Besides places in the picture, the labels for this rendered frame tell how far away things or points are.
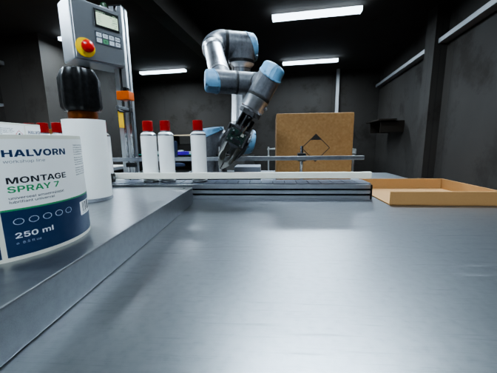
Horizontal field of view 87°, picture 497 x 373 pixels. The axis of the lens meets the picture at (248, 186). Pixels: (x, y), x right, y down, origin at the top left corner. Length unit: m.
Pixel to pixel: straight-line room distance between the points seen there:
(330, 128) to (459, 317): 0.85
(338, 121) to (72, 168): 0.92
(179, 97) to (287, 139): 7.46
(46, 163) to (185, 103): 7.97
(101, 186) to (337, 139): 0.83
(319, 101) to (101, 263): 7.40
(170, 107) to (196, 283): 8.22
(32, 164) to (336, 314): 0.39
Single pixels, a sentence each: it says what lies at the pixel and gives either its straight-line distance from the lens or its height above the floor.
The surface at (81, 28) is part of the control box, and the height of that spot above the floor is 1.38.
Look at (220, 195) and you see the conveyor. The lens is 0.86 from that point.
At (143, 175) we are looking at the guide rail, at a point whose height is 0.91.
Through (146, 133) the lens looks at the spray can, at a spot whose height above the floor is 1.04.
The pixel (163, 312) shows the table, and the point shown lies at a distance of 0.33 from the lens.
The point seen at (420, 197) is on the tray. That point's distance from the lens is 0.88.
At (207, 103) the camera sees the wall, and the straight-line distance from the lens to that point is 8.08.
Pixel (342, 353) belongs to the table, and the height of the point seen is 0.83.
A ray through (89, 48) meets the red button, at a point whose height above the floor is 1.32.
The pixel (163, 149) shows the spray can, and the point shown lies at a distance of 0.92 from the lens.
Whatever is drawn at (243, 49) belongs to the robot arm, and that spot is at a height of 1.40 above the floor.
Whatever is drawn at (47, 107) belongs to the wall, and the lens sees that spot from 5.83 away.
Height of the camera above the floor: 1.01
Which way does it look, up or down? 10 degrees down
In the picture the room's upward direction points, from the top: 1 degrees counter-clockwise
